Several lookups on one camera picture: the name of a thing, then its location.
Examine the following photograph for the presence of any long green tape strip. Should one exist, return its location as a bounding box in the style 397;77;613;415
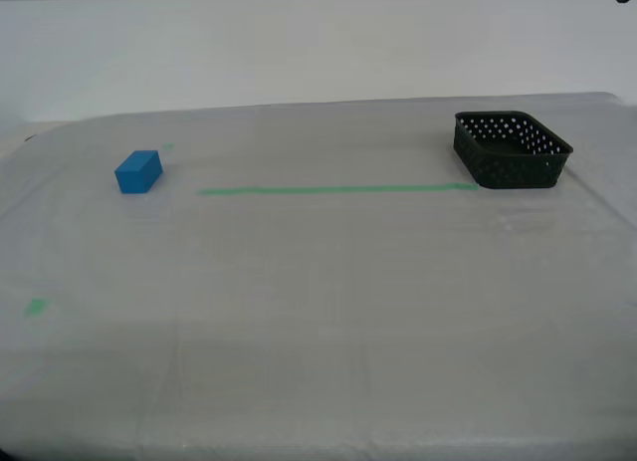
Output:
197;182;480;196

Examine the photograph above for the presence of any blue rectangular block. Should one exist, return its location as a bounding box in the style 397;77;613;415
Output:
113;149;164;195

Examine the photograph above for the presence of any grey plastic table cover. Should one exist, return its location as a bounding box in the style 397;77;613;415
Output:
0;91;637;461

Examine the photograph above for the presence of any black perforated plastic basket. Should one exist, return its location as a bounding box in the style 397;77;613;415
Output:
452;111;575;191

